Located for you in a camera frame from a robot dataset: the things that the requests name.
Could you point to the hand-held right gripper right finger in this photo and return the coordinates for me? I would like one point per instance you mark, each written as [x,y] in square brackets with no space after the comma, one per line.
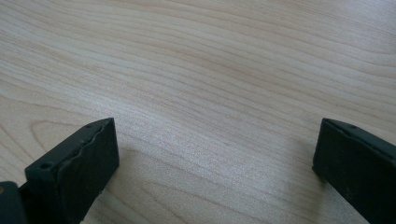
[358,168]

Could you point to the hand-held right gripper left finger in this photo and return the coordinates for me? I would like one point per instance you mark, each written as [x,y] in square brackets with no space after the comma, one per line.
[77,174]

